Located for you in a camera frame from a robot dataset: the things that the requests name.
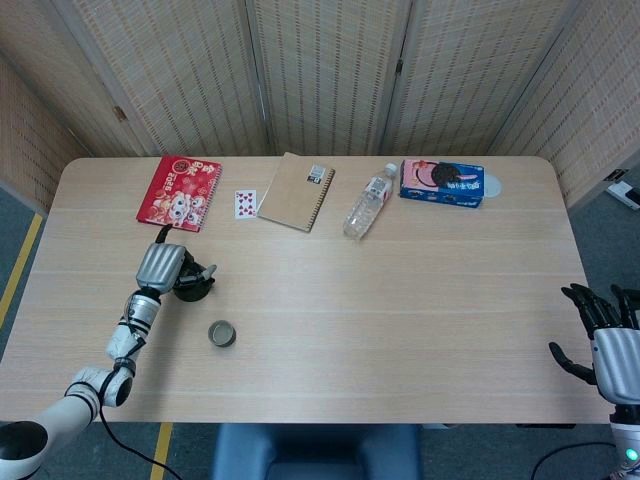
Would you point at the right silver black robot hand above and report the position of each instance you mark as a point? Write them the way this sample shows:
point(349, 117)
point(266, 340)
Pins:
point(617, 360)

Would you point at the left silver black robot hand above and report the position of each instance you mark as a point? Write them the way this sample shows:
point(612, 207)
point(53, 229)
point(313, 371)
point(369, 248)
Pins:
point(160, 267)

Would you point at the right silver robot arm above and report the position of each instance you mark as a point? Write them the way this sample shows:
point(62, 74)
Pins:
point(627, 440)

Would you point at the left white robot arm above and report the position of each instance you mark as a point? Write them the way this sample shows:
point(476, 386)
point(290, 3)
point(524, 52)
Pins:
point(125, 340)

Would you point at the small dark tea cup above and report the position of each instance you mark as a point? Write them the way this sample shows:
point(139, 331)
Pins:
point(222, 335)

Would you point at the clear plastic water bottle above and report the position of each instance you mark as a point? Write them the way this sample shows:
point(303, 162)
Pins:
point(365, 207)

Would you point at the red spiral calendar notebook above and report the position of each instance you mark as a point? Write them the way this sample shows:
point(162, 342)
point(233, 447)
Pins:
point(180, 192)

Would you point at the hearts playing card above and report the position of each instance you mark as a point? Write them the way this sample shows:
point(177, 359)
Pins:
point(245, 205)

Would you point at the brown kraft spiral notebook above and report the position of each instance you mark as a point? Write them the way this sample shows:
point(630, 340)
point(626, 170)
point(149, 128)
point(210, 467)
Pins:
point(295, 195)

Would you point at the white floor device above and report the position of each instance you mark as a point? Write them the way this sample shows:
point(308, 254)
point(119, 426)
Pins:
point(622, 192)

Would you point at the round translucent disc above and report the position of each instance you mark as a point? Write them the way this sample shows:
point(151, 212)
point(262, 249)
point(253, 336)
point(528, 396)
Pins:
point(494, 185)

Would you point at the blue cookie box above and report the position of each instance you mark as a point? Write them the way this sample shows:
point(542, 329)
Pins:
point(440, 182)

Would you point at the woven bamboo folding screen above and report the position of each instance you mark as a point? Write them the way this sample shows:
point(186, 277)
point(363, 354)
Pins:
point(325, 75)

